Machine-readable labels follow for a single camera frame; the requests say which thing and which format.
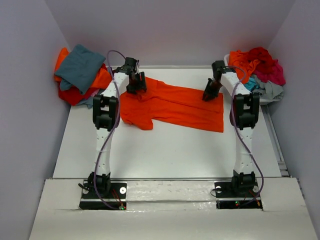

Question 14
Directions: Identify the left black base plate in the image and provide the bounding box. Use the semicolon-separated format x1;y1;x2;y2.
78;180;128;211

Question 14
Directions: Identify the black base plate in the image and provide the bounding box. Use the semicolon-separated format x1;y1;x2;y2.
210;181;263;210
78;180;128;211

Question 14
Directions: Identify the white laundry basket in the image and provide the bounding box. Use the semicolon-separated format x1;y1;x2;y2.
223;53;280;105

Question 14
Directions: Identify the grey-blue bottom t shirt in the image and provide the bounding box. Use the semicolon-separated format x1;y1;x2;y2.
76;96;94;109

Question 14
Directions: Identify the grey crumpled t shirt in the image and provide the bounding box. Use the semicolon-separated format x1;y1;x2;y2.
251;74;284;100

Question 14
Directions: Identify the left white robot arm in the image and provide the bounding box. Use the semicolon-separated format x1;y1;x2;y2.
86;57;147;198

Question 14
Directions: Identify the orange folded t shirt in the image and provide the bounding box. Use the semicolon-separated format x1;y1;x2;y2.
54;47;111;89

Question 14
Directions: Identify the red crumpled t shirt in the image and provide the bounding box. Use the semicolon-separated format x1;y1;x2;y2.
247;47;276;74

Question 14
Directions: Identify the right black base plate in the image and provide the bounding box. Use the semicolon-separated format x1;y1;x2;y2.
210;181;263;210

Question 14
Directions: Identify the cyan crumpled t shirt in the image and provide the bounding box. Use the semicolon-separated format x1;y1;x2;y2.
244;77;259;92

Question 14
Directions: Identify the red folded t shirt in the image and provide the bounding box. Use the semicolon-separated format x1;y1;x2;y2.
58;87;98;106

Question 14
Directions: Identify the orange t shirt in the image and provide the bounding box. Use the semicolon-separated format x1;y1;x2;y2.
54;47;111;89
120;77;224;133

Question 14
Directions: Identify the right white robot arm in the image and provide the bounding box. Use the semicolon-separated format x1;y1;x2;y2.
202;60;261;199

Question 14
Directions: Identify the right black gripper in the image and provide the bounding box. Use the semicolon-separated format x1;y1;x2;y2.
202;78;223;102

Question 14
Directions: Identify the pink folded t shirt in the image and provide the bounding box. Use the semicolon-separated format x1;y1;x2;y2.
90;89;100;97

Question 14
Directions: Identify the magenta crumpled t shirt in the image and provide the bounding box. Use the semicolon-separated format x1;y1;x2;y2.
253;61;286;86

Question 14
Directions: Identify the teal folded t shirt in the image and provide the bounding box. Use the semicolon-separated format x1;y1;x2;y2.
54;44;106;95

